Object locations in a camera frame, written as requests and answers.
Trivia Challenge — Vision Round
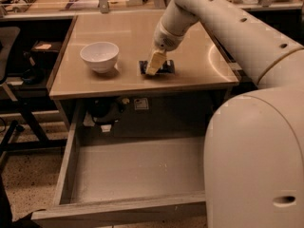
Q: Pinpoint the white electrical outlet plate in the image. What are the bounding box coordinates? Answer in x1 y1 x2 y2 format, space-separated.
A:
134 98 149 110

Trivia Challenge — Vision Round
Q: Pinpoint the black device under counter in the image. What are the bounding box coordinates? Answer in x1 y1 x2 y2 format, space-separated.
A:
86 97 125 125

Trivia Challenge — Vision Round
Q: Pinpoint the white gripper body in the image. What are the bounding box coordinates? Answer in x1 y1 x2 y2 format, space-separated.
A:
154 22 184 51

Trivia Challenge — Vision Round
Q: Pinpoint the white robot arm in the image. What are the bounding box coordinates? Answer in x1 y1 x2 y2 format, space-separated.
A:
147 0 304 228

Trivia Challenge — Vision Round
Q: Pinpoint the blue rxbar blueberry wrapper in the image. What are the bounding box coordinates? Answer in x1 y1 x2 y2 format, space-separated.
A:
139 60 175 75

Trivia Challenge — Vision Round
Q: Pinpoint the grey office chair left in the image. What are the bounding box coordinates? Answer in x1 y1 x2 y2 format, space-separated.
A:
0 27 20 156

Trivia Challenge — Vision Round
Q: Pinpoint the black box under bench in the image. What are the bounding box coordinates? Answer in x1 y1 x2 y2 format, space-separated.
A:
30 41 62 69

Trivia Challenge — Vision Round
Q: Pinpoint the open grey wooden drawer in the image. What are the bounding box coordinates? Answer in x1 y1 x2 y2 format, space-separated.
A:
32 107 206 228

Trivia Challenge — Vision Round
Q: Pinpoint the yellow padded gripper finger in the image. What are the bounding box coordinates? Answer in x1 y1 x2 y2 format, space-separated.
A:
145 49 166 75

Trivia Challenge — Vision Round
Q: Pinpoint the white ceramic bowl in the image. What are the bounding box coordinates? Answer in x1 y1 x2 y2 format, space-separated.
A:
80 42 120 73

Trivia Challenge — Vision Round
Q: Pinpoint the black coiled tool on bench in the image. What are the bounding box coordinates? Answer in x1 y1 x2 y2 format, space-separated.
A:
12 0 37 12

